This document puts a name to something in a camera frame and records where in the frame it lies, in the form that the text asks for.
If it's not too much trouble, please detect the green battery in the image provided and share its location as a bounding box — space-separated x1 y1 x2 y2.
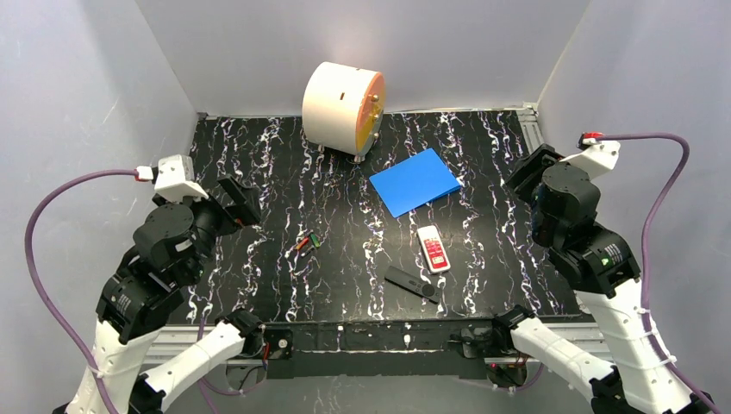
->
309 234 321 248

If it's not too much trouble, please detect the white remote control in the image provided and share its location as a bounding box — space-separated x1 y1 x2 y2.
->
416 225 451 274

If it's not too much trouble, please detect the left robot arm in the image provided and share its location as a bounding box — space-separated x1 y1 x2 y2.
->
56 175 263 413

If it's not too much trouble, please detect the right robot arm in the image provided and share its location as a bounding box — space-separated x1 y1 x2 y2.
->
493 144 714 413

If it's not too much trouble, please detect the black remote control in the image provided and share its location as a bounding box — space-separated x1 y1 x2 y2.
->
384 267 442 304

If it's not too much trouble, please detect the black battery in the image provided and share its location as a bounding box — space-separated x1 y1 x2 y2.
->
301 246 316 257

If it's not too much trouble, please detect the blue foam pad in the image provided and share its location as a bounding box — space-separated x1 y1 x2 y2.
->
369 148 461 218

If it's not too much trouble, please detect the white cylinder orange face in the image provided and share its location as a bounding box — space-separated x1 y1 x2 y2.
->
302 61 386 164

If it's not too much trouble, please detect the aluminium frame rail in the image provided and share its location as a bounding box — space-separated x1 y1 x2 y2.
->
515 103 545 153

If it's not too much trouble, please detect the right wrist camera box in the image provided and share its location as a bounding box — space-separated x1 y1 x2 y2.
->
560 138 621 180

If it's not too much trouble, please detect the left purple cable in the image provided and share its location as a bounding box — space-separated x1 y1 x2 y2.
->
24 168 155 414

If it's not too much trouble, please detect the purple cable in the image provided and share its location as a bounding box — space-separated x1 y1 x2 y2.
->
582 132 727 414
24 168 155 414

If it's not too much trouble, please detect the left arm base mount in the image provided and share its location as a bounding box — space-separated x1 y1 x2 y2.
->
257 324 294 361

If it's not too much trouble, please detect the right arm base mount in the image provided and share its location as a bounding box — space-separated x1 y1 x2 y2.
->
458 327 503 359

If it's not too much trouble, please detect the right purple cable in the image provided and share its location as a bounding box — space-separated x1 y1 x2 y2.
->
582 132 727 414

